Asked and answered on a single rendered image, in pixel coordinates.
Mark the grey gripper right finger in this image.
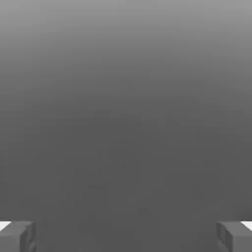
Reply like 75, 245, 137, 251
216, 220, 252, 252

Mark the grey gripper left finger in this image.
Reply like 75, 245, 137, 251
0, 220, 37, 252

